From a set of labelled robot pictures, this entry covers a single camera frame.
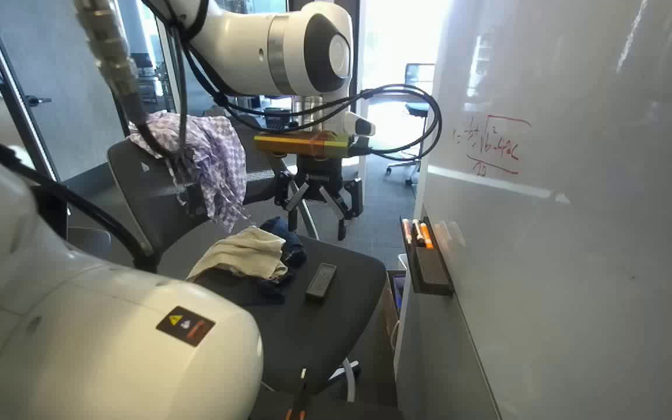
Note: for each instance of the dark blue cloth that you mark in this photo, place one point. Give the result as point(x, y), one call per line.
point(293, 248)

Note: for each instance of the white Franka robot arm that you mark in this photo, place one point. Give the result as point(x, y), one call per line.
point(79, 335)

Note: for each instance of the white whiteboard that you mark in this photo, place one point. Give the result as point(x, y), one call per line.
point(583, 235)

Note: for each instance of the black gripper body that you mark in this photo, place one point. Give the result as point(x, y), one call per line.
point(323, 174)

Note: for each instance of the grey office chair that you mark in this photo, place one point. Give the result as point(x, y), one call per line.
point(328, 312)

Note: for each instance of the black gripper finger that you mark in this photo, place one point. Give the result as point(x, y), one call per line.
point(298, 207)
point(351, 212)

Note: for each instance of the purple white plaid cloth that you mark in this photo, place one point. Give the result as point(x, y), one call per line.
point(215, 159)

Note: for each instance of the orange marker pen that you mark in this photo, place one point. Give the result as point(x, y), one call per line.
point(421, 235)

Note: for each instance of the black mesh office chair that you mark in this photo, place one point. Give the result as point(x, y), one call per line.
point(413, 118)

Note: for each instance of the cream folded cloth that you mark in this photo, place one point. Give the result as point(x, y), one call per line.
point(246, 254)

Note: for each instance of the black whiteboard duster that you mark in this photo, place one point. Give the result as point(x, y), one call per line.
point(320, 282)

